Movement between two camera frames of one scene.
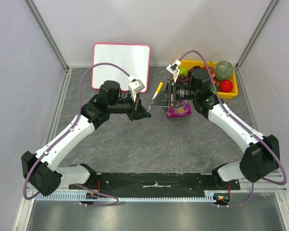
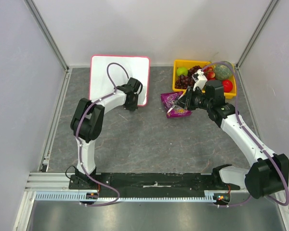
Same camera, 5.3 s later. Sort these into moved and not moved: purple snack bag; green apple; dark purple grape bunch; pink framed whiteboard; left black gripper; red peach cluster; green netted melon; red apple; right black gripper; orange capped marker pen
Moved: pink framed whiteboard; left black gripper; right black gripper; orange capped marker pen
Not moved: green apple; green netted melon; dark purple grape bunch; red peach cluster; purple snack bag; red apple
